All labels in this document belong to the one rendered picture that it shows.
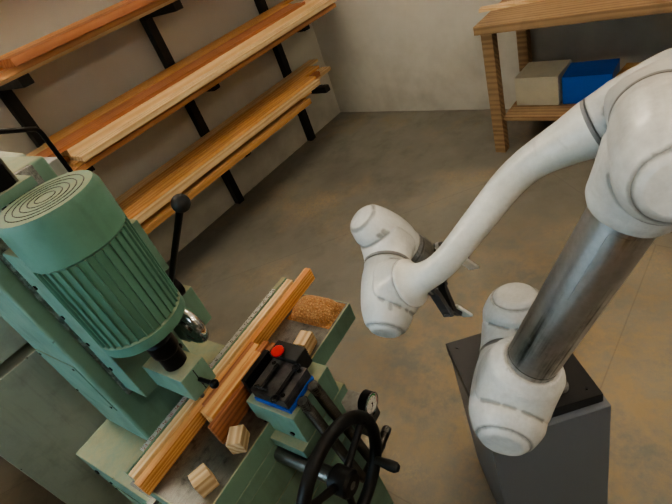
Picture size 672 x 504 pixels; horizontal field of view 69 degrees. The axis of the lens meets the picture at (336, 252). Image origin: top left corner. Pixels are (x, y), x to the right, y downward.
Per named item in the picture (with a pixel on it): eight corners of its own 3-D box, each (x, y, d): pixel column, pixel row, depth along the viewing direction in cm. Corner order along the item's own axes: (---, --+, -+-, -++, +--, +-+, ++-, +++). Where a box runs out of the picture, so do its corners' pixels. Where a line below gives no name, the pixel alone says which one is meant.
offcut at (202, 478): (212, 472, 101) (203, 462, 98) (219, 484, 98) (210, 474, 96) (197, 485, 100) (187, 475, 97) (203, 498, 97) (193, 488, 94)
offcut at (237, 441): (236, 435, 106) (229, 426, 104) (250, 433, 106) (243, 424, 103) (232, 454, 103) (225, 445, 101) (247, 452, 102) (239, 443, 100)
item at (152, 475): (149, 495, 101) (139, 486, 99) (144, 492, 102) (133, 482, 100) (315, 278, 140) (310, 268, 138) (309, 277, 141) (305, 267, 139)
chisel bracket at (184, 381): (199, 406, 105) (180, 382, 100) (160, 388, 113) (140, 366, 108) (221, 378, 109) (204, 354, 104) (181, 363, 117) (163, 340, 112)
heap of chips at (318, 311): (329, 329, 123) (324, 319, 120) (286, 319, 131) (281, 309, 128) (346, 304, 128) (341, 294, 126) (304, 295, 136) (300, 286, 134)
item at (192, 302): (190, 343, 126) (166, 311, 119) (173, 337, 130) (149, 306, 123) (213, 316, 131) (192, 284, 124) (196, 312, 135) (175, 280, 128)
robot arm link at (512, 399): (536, 392, 116) (528, 480, 100) (469, 368, 119) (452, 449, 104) (757, 80, 63) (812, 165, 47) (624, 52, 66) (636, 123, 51)
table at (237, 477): (247, 561, 91) (233, 548, 87) (150, 497, 108) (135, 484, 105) (387, 323, 126) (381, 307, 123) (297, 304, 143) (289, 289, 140)
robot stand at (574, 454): (557, 432, 175) (548, 320, 141) (607, 516, 151) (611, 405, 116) (477, 458, 177) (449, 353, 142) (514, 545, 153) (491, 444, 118)
